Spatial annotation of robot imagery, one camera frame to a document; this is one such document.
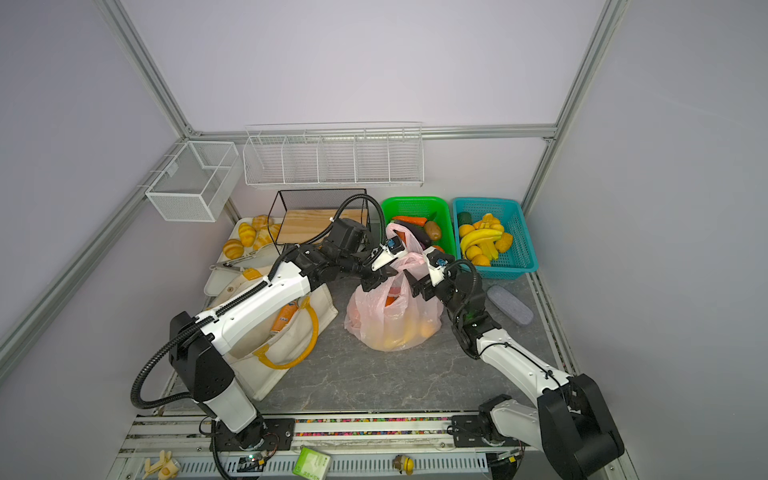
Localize pink plastic grocery bag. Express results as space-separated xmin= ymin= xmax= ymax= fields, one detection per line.
xmin=344 ymin=222 xmax=443 ymax=352

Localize orange soda can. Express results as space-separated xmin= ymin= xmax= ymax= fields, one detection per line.
xmin=270 ymin=300 xmax=299 ymax=334

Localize white canvas tote bag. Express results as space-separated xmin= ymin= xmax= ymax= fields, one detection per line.
xmin=225 ymin=285 xmax=338 ymax=402

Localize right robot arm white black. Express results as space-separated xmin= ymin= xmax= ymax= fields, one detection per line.
xmin=405 ymin=259 xmax=626 ymax=479

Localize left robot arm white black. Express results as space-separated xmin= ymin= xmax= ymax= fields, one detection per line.
xmin=130 ymin=193 xmax=404 ymax=449

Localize grey oval pad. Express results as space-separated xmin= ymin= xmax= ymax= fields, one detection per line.
xmin=487 ymin=285 xmax=534 ymax=326

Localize brown potato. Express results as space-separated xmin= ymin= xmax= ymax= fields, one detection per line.
xmin=423 ymin=220 xmax=442 ymax=242

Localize yellow banana bunch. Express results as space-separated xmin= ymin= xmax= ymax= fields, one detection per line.
xmin=458 ymin=212 xmax=515 ymax=266

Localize dark purple eggplant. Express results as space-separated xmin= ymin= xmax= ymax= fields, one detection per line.
xmin=401 ymin=222 xmax=432 ymax=248

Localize orange carrot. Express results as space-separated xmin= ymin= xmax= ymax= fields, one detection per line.
xmin=392 ymin=216 xmax=428 ymax=227

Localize teal plastic basket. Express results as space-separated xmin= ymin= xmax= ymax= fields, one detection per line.
xmin=452 ymin=197 xmax=539 ymax=280

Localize green plastic basket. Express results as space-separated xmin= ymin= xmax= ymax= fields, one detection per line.
xmin=382 ymin=196 xmax=459 ymax=257

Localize croissant bread right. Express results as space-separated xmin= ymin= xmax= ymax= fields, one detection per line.
xmin=251 ymin=215 xmax=281 ymax=251

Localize croissant bread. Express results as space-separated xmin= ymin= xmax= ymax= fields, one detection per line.
xmin=222 ymin=239 xmax=245 ymax=260
xmin=251 ymin=215 xmax=281 ymax=251
xmin=238 ymin=222 xmax=257 ymax=248

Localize white bread tray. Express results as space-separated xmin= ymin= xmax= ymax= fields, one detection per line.
xmin=203 ymin=215 xmax=282 ymax=297

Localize croissant bread middle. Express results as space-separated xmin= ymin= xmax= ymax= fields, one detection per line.
xmin=238 ymin=222 xmax=257 ymax=248

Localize croissant bread front left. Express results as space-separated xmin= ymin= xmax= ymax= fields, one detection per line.
xmin=222 ymin=239 xmax=245 ymax=260

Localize small yellow round toy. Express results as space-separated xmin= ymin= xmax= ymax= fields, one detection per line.
xmin=392 ymin=455 xmax=415 ymax=476

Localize green small box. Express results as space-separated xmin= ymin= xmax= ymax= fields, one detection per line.
xmin=292 ymin=447 xmax=332 ymax=480

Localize yellow toy banana pieces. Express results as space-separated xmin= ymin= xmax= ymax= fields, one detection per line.
xmin=142 ymin=450 xmax=181 ymax=480

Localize black wire shelf wooden board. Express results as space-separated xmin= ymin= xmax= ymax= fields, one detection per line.
xmin=269 ymin=188 xmax=367 ymax=245

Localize white wire wall basket long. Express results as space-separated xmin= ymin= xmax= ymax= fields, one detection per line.
xmin=243 ymin=122 xmax=425 ymax=188

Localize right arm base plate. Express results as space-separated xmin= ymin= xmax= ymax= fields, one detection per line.
xmin=446 ymin=413 xmax=520 ymax=448

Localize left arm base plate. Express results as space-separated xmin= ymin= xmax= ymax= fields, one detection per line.
xmin=211 ymin=417 xmax=296 ymax=452

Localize white mesh wall box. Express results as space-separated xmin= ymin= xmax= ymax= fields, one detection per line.
xmin=145 ymin=140 xmax=244 ymax=223

